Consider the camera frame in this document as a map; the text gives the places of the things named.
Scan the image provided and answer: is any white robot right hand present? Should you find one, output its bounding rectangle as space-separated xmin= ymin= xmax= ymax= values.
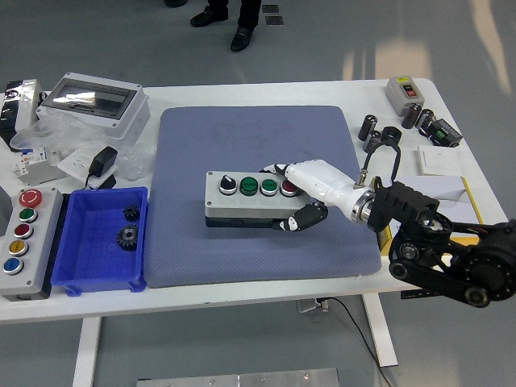
xmin=260 ymin=159 xmax=366 ymax=233

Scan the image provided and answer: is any grey four-button control box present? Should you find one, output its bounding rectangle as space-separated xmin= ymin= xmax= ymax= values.
xmin=204 ymin=171 xmax=314 ymax=230

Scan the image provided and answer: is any grey five-button control box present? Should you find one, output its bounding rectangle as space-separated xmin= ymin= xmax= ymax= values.
xmin=0 ymin=186 xmax=65 ymax=302

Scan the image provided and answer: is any black cylindrical capacitor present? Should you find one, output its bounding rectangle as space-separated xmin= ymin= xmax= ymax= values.
xmin=359 ymin=114 xmax=379 ymax=142
xmin=364 ymin=130 xmax=382 ymax=153
xmin=414 ymin=108 xmax=435 ymax=134
xmin=402 ymin=103 xmax=422 ymax=129

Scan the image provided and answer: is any blue-grey mat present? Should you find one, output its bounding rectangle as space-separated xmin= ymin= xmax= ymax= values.
xmin=144 ymin=105 xmax=383 ymax=289

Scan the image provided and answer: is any yellow and white cardboard box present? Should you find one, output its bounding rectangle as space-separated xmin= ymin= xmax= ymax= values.
xmin=378 ymin=175 xmax=485 ymax=257

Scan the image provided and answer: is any black module with green terminal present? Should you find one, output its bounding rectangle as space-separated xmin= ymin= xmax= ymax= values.
xmin=427 ymin=118 xmax=464 ymax=148

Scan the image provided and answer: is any black table control panel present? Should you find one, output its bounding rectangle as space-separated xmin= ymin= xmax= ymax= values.
xmin=400 ymin=289 xmax=443 ymax=300

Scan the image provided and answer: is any white table leg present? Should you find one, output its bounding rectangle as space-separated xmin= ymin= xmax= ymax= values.
xmin=72 ymin=316 xmax=102 ymax=387
xmin=361 ymin=293 xmax=399 ymax=368

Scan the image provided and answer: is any person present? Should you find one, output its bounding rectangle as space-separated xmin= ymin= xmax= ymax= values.
xmin=189 ymin=0 xmax=259 ymax=52

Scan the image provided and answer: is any large black gear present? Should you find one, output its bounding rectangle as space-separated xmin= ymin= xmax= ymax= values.
xmin=115 ymin=224 xmax=140 ymax=253

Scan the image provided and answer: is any grey clear-lid distribution box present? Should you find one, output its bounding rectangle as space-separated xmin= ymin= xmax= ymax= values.
xmin=35 ymin=72 xmax=151 ymax=141

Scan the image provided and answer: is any black power adapter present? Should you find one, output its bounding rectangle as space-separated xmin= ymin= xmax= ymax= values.
xmin=83 ymin=145 xmax=119 ymax=190

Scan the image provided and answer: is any blue plastic bin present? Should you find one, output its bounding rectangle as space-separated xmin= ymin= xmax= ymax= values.
xmin=51 ymin=185 xmax=149 ymax=298

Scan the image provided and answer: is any clear plastic bag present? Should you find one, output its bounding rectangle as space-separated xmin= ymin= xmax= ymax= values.
xmin=10 ymin=110 xmax=158 ymax=181

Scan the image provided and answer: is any grey metal plate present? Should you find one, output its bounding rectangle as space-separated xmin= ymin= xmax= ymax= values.
xmin=22 ymin=163 xmax=69 ymax=187

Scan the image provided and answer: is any white circuit breaker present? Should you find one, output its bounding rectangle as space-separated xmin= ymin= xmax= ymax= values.
xmin=10 ymin=145 xmax=52 ymax=177

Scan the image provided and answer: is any white device in plastic wrap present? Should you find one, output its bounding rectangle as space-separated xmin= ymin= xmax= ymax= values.
xmin=0 ymin=78 xmax=44 ymax=147

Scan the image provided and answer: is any grey two-button switch box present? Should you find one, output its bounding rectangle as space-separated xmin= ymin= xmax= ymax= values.
xmin=385 ymin=76 xmax=427 ymax=117

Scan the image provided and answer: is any white wall switch plate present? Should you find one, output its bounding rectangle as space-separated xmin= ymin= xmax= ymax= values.
xmin=418 ymin=144 xmax=463 ymax=177

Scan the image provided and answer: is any grey under-table bracket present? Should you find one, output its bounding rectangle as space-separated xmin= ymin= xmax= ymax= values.
xmin=297 ymin=298 xmax=330 ymax=314

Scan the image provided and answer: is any black floor cable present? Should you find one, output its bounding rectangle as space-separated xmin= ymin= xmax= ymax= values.
xmin=318 ymin=297 xmax=389 ymax=387

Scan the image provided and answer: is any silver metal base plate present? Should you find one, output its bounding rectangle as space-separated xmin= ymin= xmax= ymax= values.
xmin=135 ymin=367 xmax=342 ymax=387

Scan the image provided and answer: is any white wall socket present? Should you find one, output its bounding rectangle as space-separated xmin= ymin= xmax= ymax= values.
xmin=57 ymin=148 xmax=118 ymax=189

